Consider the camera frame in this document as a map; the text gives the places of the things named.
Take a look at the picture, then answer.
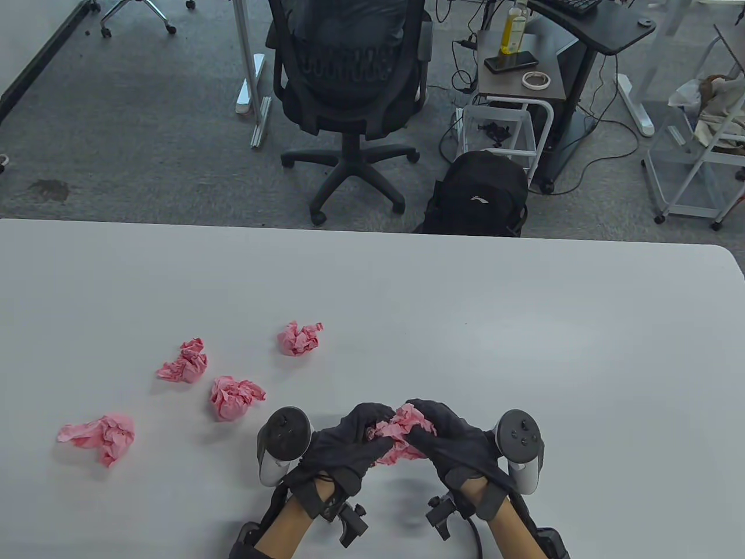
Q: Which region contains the black keyboard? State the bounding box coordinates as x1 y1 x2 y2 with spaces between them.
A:
547 0 603 15

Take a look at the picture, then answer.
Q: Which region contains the white desk leg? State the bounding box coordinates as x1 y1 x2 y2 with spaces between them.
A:
233 0 272 149

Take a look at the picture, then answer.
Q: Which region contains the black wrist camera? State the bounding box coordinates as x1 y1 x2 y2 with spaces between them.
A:
326 495 368 548
426 492 466 543

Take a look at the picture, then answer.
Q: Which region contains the small white side table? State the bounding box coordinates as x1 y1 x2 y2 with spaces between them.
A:
460 30 567 186

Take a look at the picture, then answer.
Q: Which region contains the black floor cable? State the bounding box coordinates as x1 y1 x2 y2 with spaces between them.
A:
547 55 641 196

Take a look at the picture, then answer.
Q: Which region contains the white desk foot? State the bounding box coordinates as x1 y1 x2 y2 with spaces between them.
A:
617 73 656 138

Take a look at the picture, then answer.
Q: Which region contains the person's left hand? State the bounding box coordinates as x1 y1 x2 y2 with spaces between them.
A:
282 402 396 500

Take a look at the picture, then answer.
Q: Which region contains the person's left forearm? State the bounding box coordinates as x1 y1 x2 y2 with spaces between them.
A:
254 480 338 559

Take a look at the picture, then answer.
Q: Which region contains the black backpack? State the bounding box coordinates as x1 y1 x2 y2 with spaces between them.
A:
413 150 529 238

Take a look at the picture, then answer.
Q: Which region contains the person's right forearm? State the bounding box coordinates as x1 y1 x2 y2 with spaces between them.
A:
463 477 545 559

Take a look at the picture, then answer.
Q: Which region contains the yellow liquid bottle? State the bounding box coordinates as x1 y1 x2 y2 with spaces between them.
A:
499 0 530 56

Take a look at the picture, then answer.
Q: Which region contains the grey controller on right wrist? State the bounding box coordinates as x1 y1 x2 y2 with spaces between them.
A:
494 409 545 496

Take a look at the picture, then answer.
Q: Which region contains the pink paper ball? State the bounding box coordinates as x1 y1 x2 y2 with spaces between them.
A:
367 406 437 466
210 376 267 422
156 338 208 384
57 414 136 468
277 321 324 357

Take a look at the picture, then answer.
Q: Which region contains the black smartphone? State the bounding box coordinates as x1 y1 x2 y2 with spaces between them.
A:
484 51 540 75

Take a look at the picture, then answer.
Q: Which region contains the black office chair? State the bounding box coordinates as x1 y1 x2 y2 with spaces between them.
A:
266 0 434 227

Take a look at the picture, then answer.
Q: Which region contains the white wire cart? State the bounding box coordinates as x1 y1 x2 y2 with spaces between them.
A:
643 23 745 232

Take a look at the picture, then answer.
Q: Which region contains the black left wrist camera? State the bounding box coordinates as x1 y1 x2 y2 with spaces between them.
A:
326 495 368 548

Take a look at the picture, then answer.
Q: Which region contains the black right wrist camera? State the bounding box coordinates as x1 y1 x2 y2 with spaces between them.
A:
426 492 466 543

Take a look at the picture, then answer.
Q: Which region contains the office chair wheel base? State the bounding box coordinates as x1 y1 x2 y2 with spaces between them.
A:
87 0 197 39

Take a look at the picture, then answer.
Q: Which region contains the person's right hand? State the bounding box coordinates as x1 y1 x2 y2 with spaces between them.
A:
405 399 516 505

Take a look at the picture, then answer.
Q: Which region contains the black standing desk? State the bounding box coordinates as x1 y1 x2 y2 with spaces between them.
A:
527 0 657 194

